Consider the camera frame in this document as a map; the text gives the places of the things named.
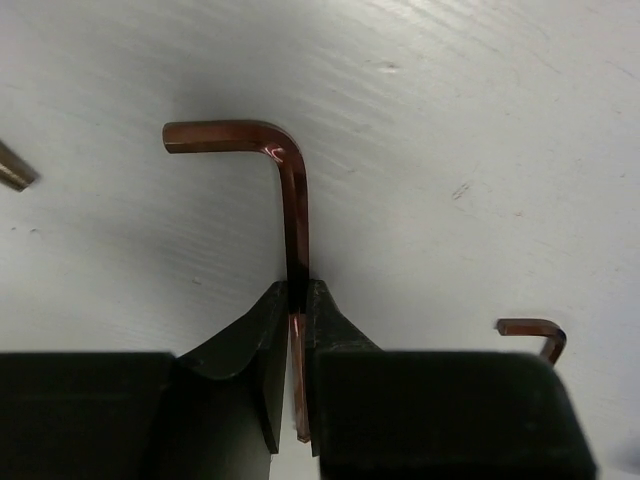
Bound yellow handled needle-nose pliers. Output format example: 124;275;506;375
0;142;40;192

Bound small brown hex key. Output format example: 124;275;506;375
495;318;567;366

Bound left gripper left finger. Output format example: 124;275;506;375
1;282;288;479

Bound medium brown hex key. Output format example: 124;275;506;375
162;120;311;443

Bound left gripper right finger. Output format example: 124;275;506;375
305;280;598;479

